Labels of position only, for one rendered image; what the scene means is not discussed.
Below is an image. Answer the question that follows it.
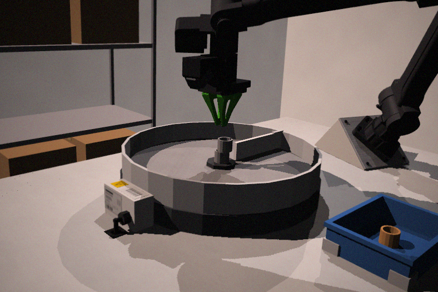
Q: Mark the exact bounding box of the blue crate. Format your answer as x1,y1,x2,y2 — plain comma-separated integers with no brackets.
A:
322,194,438,291

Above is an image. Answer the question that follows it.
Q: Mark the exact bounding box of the bronze bushing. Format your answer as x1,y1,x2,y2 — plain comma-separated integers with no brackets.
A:
379,225,401,249

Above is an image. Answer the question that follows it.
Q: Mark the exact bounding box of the grey metal bushing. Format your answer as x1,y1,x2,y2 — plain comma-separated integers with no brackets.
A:
214,149,230,164
217,137,233,153

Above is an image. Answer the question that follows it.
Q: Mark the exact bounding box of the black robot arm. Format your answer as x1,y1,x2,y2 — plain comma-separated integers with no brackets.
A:
175,0,438,162

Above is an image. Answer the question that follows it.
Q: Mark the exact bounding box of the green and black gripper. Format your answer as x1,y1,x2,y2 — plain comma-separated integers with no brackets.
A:
198,62,251,127

